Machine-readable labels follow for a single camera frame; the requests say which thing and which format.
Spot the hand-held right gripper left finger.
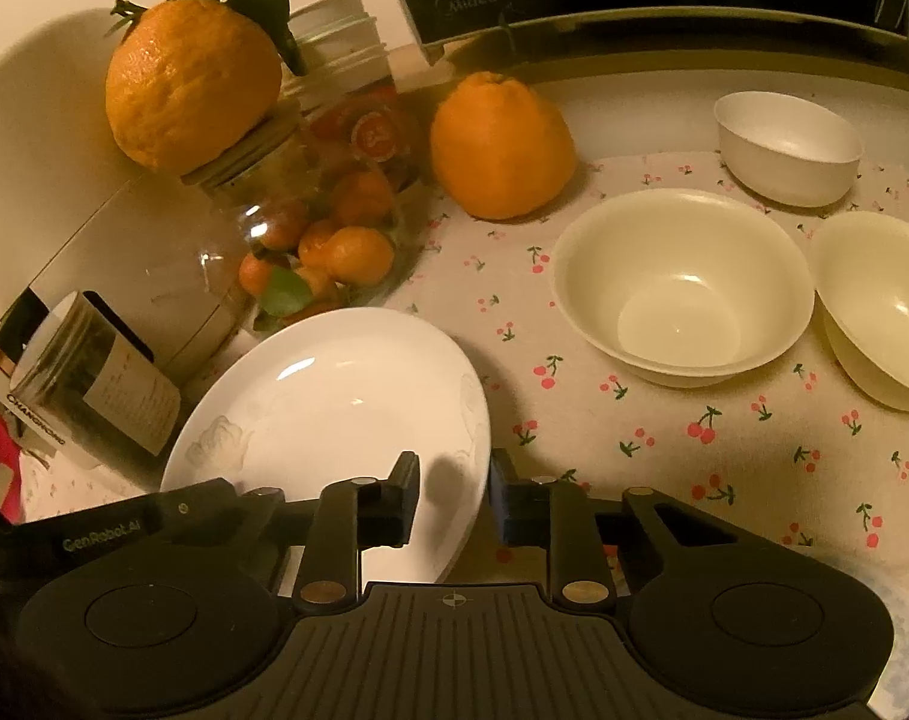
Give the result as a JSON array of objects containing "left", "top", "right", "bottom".
[{"left": 236, "top": 452, "right": 422, "bottom": 611}]

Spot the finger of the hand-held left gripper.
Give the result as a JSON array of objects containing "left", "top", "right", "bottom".
[{"left": 149, "top": 477, "right": 244, "bottom": 553}]

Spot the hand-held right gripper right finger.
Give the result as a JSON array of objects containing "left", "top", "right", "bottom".
[{"left": 489, "top": 448, "right": 734, "bottom": 609}]

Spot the white embossed plate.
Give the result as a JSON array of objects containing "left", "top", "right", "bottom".
[{"left": 159, "top": 307, "right": 494, "bottom": 586}]

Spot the large cream bowl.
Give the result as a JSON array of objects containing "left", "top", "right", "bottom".
[
  {"left": 551, "top": 188, "right": 816, "bottom": 390},
  {"left": 806, "top": 210, "right": 909, "bottom": 413}
]

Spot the small white bowl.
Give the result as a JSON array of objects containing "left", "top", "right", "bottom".
[{"left": 713, "top": 90, "right": 865, "bottom": 208}]

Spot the white remote control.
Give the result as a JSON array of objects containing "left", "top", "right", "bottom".
[{"left": 0, "top": 343, "right": 67, "bottom": 460}]

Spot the tea jar with white label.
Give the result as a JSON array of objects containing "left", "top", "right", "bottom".
[{"left": 7, "top": 291, "right": 183, "bottom": 467}]

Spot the cherry print tablecloth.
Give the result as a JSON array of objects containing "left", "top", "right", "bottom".
[{"left": 19, "top": 150, "right": 909, "bottom": 616}]

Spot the cluster of small tangerines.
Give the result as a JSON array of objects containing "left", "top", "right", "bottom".
[{"left": 236, "top": 165, "right": 400, "bottom": 320}]

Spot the large orange with stem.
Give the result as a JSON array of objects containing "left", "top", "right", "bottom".
[{"left": 429, "top": 70, "right": 580, "bottom": 223}]

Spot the white kitchen appliance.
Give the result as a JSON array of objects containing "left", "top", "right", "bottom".
[{"left": 0, "top": 7, "right": 257, "bottom": 391}]

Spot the large orange with leaves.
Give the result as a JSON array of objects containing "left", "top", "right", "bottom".
[{"left": 104, "top": 0, "right": 310, "bottom": 174}]

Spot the stack of white containers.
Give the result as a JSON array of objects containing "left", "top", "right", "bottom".
[{"left": 284, "top": 0, "right": 392, "bottom": 92}]

